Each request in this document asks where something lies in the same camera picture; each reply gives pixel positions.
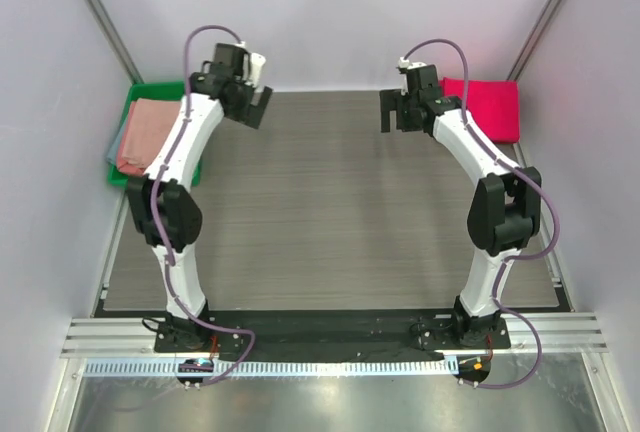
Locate salmon folded t-shirt in bin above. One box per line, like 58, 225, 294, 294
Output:
116, 98, 181, 176

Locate magenta folded t-shirt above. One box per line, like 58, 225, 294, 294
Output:
467, 80, 520, 144

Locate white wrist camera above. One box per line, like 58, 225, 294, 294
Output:
397, 57, 426, 74
235, 41, 266, 88

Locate corner aluminium post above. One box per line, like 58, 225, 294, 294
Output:
84, 0, 144, 84
507, 0, 566, 81

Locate right corner aluminium post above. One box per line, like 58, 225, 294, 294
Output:
507, 0, 566, 81

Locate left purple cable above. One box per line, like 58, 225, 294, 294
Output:
154, 25, 257, 386

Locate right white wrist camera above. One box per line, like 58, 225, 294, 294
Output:
397, 57, 426, 74

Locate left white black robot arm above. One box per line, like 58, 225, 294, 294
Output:
126, 52, 273, 352

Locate aluminium extrusion rail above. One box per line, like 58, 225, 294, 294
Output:
61, 312, 608, 358

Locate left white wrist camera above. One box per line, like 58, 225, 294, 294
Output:
235, 41, 266, 88

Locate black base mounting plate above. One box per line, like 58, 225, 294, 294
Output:
154, 309, 511, 351

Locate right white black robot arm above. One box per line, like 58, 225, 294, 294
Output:
379, 59, 541, 348

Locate white slotted cable duct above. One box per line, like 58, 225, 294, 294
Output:
84, 356, 459, 378

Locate grey-blue t-shirt in bin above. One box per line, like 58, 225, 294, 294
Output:
106, 100, 136, 168

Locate left corner aluminium post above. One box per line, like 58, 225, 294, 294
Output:
84, 0, 144, 84

